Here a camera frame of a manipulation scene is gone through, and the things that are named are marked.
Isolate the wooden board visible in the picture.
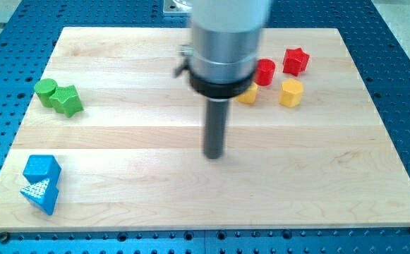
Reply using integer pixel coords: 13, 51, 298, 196
0, 27, 410, 232

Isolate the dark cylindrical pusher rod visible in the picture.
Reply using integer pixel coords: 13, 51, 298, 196
203, 99, 229, 159

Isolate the yellow block behind arm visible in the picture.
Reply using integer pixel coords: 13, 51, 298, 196
236, 82, 258, 104

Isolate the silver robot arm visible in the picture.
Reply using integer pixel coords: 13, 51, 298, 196
174, 0, 272, 99

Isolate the red cylinder block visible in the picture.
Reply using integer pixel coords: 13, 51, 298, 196
254, 59, 276, 86

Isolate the green cylinder block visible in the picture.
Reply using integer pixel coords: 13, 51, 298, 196
34, 78, 58, 108

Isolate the green star block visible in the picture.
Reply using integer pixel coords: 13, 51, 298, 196
49, 85, 83, 118

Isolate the blue triangle block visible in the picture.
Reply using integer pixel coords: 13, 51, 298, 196
20, 178, 59, 216

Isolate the yellow hexagon block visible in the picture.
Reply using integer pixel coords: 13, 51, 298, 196
278, 79, 304, 107

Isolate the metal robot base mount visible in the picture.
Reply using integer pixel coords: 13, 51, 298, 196
162, 0, 193, 16

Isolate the red star block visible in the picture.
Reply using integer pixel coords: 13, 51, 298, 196
283, 47, 310, 76

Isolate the blue cube block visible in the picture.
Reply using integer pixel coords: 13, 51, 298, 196
23, 155, 61, 185

